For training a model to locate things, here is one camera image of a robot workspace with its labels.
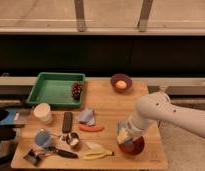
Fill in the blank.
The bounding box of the blue measuring cup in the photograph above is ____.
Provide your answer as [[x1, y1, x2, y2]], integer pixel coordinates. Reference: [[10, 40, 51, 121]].
[[34, 129, 58, 148]]

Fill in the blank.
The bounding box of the left metal window post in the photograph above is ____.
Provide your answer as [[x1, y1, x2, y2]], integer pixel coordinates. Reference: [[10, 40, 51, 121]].
[[74, 0, 86, 32]]

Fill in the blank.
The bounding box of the white paper cup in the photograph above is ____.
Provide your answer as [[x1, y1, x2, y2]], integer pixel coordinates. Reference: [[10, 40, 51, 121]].
[[33, 103, 52, 124]]

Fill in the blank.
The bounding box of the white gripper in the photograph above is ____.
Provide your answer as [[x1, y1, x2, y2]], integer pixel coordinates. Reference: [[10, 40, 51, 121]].
[[117, 116, 143, 144]]

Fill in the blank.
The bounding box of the blue sponge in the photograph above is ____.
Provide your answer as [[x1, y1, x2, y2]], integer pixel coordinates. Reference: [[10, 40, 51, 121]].
[[117, 122, 133, 145]]

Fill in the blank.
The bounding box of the blue box on left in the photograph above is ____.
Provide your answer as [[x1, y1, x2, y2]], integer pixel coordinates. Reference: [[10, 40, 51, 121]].
[[0, 109, 26, 126]]

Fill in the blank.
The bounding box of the silver metal measuring cup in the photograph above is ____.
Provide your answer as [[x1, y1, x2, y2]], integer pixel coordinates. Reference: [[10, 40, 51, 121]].
[[60, 132, 80, 148]]

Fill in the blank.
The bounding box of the green plastic tray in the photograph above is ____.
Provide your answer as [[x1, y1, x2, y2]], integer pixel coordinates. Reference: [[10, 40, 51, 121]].
[[27, 72, 85, 108]]

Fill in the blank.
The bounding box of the dark red grape bunch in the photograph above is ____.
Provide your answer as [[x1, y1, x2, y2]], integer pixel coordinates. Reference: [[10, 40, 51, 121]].
[[72, 82, 83, 100]]

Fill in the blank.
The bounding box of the yellow egg shaped ball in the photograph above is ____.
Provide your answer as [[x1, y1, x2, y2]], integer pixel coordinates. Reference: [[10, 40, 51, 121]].
[[115, 80, 127, 89]]

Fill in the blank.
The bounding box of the metal window post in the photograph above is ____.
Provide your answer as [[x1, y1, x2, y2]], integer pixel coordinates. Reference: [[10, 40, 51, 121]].
[[74, 0, 86, 32], [137, 0, 153, 32]]

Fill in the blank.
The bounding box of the red toy chili pepper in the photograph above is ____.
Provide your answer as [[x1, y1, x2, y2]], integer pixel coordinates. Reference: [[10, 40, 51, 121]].
[[78, 124, 104, 132]]

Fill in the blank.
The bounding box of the right metal window post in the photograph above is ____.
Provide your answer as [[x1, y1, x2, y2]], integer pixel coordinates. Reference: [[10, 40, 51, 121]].
[[137, 0, 153, 32]]

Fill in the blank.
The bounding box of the black handled spatula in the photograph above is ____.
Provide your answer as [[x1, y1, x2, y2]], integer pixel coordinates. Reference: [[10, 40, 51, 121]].
[[24, 146, 78, 166]]

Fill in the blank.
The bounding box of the red bowl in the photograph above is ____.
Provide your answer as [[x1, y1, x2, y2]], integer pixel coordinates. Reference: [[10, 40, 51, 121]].
[[117, 137, 145, 155]]

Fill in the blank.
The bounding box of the purple bowl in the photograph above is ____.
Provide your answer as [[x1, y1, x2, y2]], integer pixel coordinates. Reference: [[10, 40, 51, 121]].
[[110, 74, 132, 93]]

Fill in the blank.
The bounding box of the blue grey crumpled cloth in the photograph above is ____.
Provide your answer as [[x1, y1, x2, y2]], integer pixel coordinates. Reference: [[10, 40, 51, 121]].
[[76, 108, 95, 126]]

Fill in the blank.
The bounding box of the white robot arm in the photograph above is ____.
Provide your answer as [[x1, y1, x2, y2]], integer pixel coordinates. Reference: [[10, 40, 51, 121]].
[[117, 92, 205, 144]]

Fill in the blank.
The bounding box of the black remote control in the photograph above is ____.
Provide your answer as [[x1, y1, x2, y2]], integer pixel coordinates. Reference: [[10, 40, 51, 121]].
[[62, 112, 73, 133]]

